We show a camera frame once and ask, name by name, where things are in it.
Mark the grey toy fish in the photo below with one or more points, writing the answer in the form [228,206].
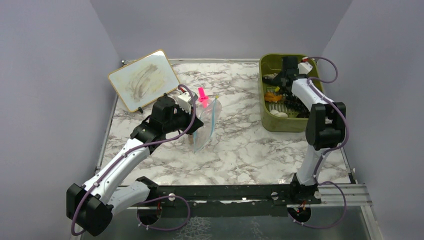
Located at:
[269,79]

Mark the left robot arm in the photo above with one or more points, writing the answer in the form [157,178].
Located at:
[92,205]

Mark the orange toy food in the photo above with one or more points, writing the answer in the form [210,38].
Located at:
[271,97]

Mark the green plastic bin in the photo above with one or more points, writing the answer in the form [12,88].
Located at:
[271,64]

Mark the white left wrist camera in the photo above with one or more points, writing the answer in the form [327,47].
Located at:
[186,102]

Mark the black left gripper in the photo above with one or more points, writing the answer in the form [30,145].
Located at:
[197,124]

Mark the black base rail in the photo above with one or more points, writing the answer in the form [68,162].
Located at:
[215,201]

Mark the wood framed whiteboard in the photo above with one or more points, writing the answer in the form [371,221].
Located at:
[141,82]

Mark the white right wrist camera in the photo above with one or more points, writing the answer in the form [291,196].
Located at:
[305,67]

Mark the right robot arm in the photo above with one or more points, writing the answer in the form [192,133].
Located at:
[325,129]

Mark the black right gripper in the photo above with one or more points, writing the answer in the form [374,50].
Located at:
[277,80]

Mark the pink plastic bag clip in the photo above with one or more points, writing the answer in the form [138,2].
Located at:
[203,98]

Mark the black toy grapes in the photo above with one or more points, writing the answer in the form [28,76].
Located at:
[293,103]

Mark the clear zip top bag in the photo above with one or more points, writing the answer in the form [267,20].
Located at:
[209,115]

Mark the white toy egg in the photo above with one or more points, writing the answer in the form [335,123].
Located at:
[279,114]

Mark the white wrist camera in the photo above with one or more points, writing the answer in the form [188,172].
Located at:
[305,67]
[186,102]

